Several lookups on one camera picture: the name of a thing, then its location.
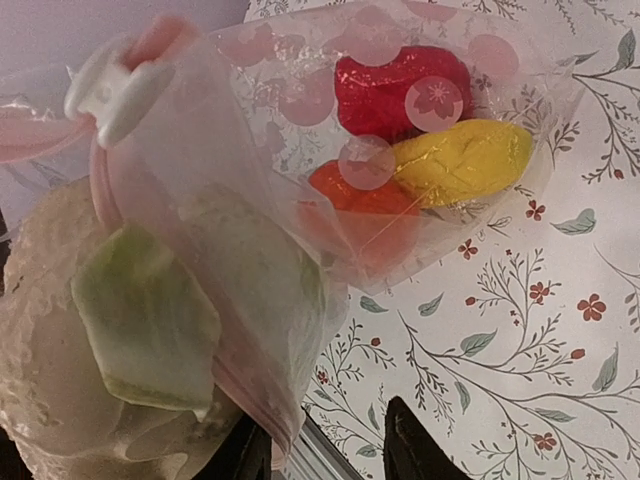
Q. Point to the clear zip top bag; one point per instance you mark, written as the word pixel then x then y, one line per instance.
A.
pixel 152 120

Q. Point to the orange pumpkin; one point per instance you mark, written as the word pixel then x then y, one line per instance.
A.
pixel 381 219

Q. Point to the red bell pepper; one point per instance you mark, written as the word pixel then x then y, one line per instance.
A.
pixel 380 100

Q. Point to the floral tablecloth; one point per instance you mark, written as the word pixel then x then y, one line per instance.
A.
pixel 519 351

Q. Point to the white cauliflower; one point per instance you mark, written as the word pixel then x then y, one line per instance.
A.
pixel 132 354

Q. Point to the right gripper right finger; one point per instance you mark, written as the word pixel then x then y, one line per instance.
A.
pixel 410 452

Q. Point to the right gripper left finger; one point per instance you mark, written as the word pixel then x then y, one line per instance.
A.
pixel 245 454

